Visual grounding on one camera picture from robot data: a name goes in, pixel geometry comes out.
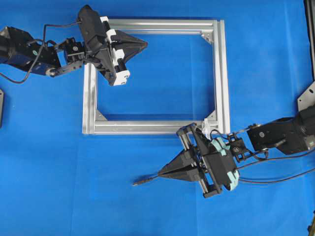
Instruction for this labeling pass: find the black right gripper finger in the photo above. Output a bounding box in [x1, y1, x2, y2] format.
[158, 149, 197, 176]
[159, 169, 202, 182]

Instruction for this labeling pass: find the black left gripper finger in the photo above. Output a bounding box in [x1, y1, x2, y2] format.
[121, 45, 147, 64]
[114, 30, 148, 49]

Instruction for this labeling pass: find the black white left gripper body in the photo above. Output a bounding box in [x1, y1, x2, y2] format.
[85, 17, 130, 86]

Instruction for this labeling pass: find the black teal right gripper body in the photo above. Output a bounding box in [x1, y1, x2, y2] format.
[177, 124, 240, 198]

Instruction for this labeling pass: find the black wire with plug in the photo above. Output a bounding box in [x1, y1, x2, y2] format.
[132, 137, 315, 186]

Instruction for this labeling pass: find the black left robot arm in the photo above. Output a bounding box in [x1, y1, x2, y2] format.
[0, 16, 148, 86]

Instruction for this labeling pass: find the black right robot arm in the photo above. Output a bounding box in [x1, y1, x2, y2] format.
[157, 106, 315, 198]

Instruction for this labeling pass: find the white zip tie loop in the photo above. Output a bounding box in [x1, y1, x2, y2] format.
[202, 118, 211, 139]

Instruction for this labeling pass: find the dark plate left edge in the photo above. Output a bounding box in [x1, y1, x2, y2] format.
[0, 89, 4, 127]

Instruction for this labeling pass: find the black metal stand right edge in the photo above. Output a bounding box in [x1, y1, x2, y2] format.
[296, 0, 315, 116]

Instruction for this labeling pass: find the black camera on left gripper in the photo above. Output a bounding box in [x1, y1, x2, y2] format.
[77, 5, 106, 53]

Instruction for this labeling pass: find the silver aluminium extrusion frame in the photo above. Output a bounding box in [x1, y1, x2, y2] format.
[82, 19, 230, 135]

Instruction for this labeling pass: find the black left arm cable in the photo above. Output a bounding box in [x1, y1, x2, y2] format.
[0, 21, 82, 85]

